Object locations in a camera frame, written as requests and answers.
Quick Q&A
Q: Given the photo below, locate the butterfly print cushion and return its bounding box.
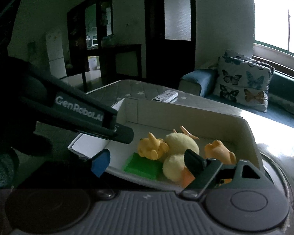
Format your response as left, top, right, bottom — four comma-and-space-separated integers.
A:
213, 50, 275, 112

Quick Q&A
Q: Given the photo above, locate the dark door with glass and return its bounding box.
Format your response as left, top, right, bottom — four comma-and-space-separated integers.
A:
144, 0, 196, 89

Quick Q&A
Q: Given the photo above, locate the yellow plush duck toy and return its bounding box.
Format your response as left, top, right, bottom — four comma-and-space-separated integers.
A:
162, 126, 200, 183

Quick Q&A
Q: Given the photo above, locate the white refrigerator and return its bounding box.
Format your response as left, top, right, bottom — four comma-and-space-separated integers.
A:
45, 28, 67, 79

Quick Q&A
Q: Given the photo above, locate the orange rubber pig toy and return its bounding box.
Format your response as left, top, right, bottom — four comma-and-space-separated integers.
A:
204, 140, 237, 165

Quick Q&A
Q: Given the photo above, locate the white remote control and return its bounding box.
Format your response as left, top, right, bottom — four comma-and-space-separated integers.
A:
152, 90, 178, 103

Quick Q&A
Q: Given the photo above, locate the dark cardboard box white inside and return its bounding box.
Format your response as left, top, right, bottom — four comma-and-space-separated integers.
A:
68, 97, 264, 189

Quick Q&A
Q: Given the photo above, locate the window with green frame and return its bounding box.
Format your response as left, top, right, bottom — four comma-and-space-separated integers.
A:
254, 0, 294, 55

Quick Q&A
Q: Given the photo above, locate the teal sofa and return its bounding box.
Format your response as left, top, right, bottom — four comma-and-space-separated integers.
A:
179, 69, 294, 128

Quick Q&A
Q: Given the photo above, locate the dark wooden cabinet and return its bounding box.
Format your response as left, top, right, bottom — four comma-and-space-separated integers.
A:
67, 0, 143, 88

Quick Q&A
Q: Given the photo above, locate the green block toy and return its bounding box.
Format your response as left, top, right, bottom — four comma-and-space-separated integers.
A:
123, 153, 162, 180

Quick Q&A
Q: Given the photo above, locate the orange triceratops toy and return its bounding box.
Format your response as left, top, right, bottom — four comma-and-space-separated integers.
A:
137, 132, 169, 161

